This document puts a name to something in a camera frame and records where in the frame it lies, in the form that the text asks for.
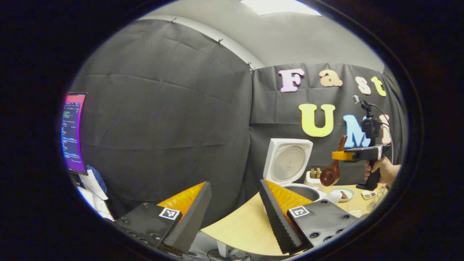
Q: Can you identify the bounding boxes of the brown wooden spoon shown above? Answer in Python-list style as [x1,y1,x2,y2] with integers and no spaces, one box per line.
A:
[320,135,348,187]

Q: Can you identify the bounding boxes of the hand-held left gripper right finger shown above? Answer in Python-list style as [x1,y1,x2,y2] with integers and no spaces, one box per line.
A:
[258,179,363,254]

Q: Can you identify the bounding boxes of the white toaster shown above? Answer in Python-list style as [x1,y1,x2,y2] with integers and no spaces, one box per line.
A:
[304,170,325,187]

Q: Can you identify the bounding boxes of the rectangular ceiling light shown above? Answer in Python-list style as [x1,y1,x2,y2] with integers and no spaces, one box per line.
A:
[241,0,321,16]

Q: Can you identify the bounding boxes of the black backdrop cloth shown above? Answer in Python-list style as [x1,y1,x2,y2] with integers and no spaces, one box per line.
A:
[69,19,405,227]

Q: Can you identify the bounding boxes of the computer monitor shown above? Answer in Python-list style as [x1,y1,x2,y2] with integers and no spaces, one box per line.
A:
[61,92,88,175]

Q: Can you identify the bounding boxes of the blue cloth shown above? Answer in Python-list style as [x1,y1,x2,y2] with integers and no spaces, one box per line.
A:
[85,165,108,194]

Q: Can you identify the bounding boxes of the pale green plate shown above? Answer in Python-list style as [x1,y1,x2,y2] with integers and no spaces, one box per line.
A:
[331,187,355,202]

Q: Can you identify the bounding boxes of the white rice cooker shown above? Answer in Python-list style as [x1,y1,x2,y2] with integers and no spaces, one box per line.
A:
[263,138,343,205]

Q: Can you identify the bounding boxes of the white paper sheets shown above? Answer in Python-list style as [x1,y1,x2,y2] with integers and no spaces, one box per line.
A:
[78,169,113,220]

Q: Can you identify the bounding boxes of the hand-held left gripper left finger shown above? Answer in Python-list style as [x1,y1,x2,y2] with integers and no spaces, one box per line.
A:
[114,181,212,256]

